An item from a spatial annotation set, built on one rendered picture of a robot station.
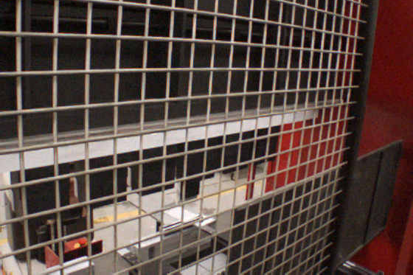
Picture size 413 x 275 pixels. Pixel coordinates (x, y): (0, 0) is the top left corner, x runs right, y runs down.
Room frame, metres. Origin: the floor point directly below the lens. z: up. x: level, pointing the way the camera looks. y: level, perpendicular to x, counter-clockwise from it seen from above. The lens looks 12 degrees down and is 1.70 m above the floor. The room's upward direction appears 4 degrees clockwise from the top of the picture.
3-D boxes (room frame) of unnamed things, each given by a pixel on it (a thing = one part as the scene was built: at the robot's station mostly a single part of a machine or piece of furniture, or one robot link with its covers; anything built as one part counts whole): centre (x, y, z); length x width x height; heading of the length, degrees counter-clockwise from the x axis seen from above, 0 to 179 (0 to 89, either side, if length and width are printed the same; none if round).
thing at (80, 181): (1.11, 0.33, 1.26); 0.15 x 0.09 x 0.17; 135
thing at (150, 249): (1.33, 0.10, 0.92); 0.39 x 0.06 x 0.10; 135
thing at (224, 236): (1.26, -0.06, 1.01); 0.26 x 0.12 x 0.05; 45
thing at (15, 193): (0.97, 0.47, 1.26); 0.15 x 0.09 x 0.17; 135
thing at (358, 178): (1.18, -0.47, 1.12); 1.13 x 0.02 x 0.44; 135
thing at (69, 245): (1.40, 0.54, 0.75); 0.20 x 0.16 x 0.18; 137
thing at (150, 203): (1.48, 0.17, 1.00); 0.26 x 0.18 x 0.01; 45
